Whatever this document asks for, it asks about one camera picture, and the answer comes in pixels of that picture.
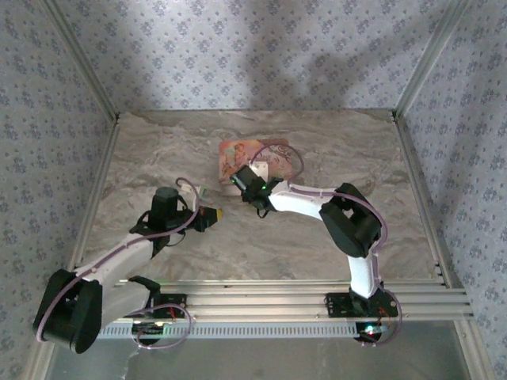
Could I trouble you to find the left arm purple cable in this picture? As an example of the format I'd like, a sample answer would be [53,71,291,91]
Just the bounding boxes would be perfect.
[34,177,201,344]

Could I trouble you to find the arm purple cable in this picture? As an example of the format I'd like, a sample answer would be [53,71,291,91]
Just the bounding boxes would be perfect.
[34,177,201,344]
[249,144,387,294]

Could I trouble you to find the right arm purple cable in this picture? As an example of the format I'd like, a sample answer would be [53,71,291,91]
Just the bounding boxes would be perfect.
[249,144,387,294]

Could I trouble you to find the aluminium table edge rail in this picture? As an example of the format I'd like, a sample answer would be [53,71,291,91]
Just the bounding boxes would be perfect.
[391,114,452,288]
[67,116,122,274]

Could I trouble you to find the thin aluminium rail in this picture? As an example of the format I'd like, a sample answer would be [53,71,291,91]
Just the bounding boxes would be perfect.
[114,278,447,289]

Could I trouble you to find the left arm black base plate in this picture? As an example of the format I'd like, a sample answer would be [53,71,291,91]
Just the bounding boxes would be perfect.
[150,292,188,319]

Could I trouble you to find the wide aluminium rail beam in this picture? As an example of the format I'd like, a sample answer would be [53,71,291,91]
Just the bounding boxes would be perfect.
[98,290,475,321]

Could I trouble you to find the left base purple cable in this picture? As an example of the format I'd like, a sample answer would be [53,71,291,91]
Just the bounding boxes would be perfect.
[126,303,193,352]

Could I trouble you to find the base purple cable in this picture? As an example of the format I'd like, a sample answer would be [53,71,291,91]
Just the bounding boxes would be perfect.
[359,287,405,349]
[126,303,193,352]

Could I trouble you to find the grey slotted cable duct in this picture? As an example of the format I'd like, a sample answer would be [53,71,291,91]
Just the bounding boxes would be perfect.
[94,319,383,341]

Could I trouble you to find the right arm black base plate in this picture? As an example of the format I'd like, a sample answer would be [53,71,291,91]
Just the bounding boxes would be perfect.
[324,291,399,319]

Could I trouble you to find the aluminium corner post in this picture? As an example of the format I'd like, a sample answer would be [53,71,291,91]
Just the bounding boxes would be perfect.
[41,0,122,122]
[391,0,475,122]

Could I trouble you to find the aluminium frame leg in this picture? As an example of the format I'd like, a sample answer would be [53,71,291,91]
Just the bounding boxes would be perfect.
[29,344,60,380]
[453,319,496,380]

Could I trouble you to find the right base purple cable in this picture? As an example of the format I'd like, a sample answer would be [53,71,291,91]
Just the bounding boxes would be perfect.
[359,287,405,349]

